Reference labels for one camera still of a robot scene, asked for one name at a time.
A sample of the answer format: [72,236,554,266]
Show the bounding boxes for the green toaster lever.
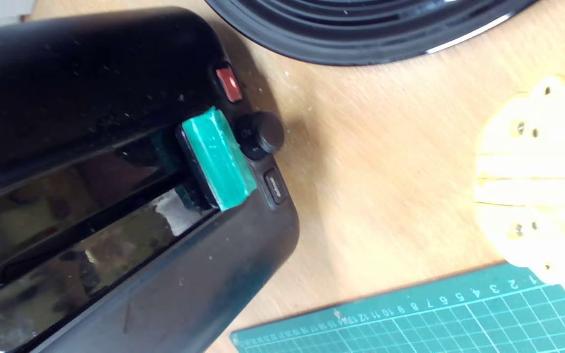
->
[180,106,258,212]

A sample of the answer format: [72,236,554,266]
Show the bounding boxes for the black two-slot toaster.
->
[0,6,301,353]

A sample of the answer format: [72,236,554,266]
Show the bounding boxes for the green cutting mat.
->
[230,262,565,353]

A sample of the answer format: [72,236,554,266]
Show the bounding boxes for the black plate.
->
[204,0,541,67]

